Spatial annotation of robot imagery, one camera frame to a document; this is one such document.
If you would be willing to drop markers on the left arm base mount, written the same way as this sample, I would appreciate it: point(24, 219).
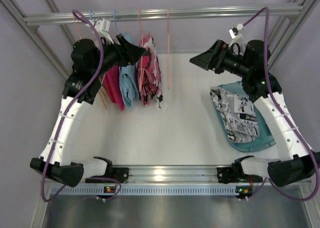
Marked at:
point(111, 175)

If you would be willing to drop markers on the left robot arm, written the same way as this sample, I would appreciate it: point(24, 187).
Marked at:
point(79, 93)

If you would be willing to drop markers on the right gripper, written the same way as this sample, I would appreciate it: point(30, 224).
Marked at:
point(219, 57)

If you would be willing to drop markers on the pink camouflage trousers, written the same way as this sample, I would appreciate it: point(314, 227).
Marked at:
point(152, 76)

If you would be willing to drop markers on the newspaper print trousers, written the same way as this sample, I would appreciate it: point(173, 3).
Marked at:
point(237, 113)

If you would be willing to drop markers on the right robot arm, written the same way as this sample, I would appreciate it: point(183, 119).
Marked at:
point(297, 161)

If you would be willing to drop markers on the aluminium hanging rail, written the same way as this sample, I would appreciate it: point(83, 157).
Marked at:
point(147, 14)

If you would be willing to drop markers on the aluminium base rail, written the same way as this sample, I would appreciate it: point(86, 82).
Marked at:
point(141, 175)

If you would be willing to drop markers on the light blue trousers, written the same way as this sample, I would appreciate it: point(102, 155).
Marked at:
point(128, 83)

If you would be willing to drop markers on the blue hanger of magenta trousers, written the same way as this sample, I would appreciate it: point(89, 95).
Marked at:
point(91, 16)

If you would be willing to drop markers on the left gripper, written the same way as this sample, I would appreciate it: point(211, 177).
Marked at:
point(121, 51)

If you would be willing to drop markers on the grey slotted cable duct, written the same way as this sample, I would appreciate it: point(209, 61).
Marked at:
point(150, 190)

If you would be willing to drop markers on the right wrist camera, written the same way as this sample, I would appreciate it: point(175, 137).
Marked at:
point(236, 34)

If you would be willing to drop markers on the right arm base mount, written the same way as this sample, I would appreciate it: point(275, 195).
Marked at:
point(226, 175)

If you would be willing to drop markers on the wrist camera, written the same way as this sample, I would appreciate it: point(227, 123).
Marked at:
point(236, 34)
point(102, 27)

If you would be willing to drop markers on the peach striped trousers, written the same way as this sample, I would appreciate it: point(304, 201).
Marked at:
point(103, 93)

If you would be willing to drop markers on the magenta trousers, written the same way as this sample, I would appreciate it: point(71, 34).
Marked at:
point(112, 85)

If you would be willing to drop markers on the pink hanger of camouflage trousers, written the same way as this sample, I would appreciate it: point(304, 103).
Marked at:
point(142, 45)

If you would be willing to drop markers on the teal plastic bin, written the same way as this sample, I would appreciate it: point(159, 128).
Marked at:
point(265, 139)

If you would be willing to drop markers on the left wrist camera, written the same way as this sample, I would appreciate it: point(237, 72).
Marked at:
point(102, 27)

